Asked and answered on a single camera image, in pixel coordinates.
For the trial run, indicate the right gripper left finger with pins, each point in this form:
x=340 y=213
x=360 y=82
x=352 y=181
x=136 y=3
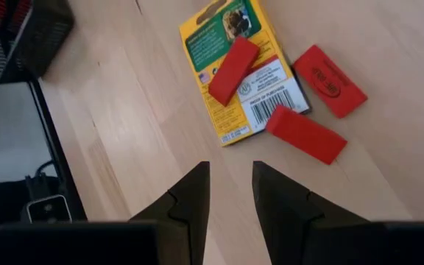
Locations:
x=182 y=221

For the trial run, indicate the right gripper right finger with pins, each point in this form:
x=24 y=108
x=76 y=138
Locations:
x=289 y=221

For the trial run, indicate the plain red eraser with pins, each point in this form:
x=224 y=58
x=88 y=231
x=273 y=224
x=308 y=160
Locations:
x=306 y=134
x=234 y=70

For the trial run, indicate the red eraser with oval print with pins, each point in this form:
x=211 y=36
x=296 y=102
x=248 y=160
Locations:
x=329 y=81

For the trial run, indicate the yellow crayon box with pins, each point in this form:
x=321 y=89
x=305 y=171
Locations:
x=212 y=48

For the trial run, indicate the small silver-edged black device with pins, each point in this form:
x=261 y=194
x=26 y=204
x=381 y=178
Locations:
x=49 y=210

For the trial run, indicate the black slotted plastic basket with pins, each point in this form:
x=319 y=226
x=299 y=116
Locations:
x=46 y=40

